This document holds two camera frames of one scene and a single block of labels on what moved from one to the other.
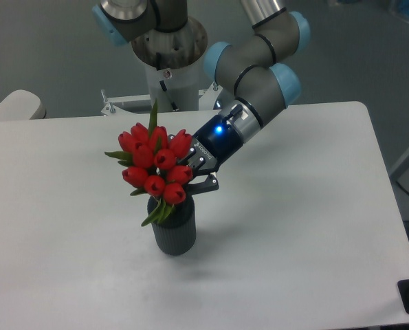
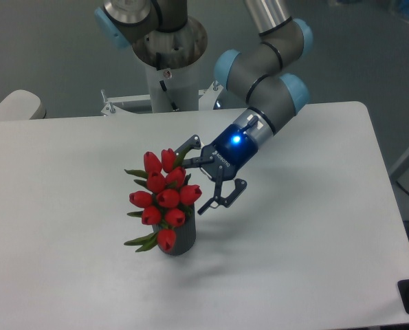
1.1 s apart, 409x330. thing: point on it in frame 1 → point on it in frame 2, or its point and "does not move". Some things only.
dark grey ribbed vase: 176,235 does not move
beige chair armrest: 18,105 does not move
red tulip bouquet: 155,163 → 165,201
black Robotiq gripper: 212,144 → 231,150
